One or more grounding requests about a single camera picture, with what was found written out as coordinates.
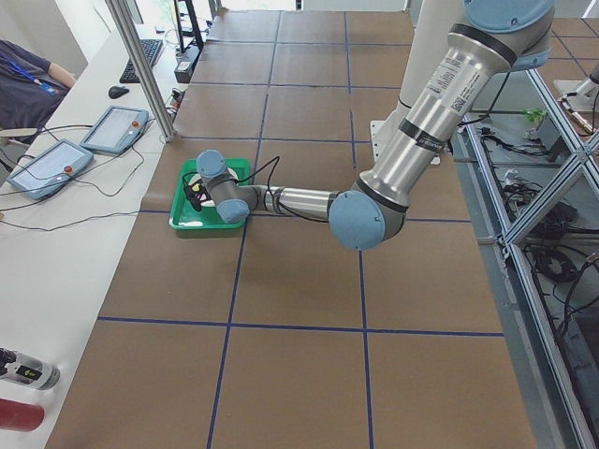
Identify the green plastic tray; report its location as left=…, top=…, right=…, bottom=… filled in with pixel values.
left=168, top=159, right=245, bottom=238

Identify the black mini computer box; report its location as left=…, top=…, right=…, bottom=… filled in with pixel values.
left=174, top=46, right=200, bottom=84

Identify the teach pendant tablet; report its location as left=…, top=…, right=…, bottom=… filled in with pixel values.
left=7, top=139, right=94, bottom=200
left=80, top=106, right=149, bottom=155

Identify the seated person dark shirt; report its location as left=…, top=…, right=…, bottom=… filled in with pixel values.
left=1, top=39, right=76, bottom=130

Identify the aluminium frame post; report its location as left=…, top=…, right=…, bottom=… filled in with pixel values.
left=106, top=0, right=176, bottom=142

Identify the red cylinder bottle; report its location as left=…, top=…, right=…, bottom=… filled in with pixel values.
left=0, top=398, right=45, bottom=432

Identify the aluminium side frame rail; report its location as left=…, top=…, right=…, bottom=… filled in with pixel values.
left=452, top=70, right=598, bottom=448

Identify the black keyboard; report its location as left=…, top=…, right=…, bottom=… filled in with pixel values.
left=119, top=38, right=165, bottom=84

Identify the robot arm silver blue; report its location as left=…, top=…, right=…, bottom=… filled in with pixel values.
left=197, top=1, right=555, bottom=251

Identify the near teach pendant tablet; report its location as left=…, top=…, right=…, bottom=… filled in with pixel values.
left=7, top=139, right=94, bottom=200

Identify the black computer mouse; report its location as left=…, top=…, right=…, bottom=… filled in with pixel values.
left=108, top=85, right=129, bottom=99

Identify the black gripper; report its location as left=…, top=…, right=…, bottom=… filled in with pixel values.
left=199, top=184, right=212, bottom=202

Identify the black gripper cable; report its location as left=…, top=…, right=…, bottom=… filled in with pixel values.
left=182, top=156, right=329, bottom=224

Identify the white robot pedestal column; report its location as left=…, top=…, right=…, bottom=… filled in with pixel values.
left=371, top=0, right=464, bottom=161

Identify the far teach pendant tablet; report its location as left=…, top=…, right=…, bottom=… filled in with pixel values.
left=80, top=106, right=149, bottom=155

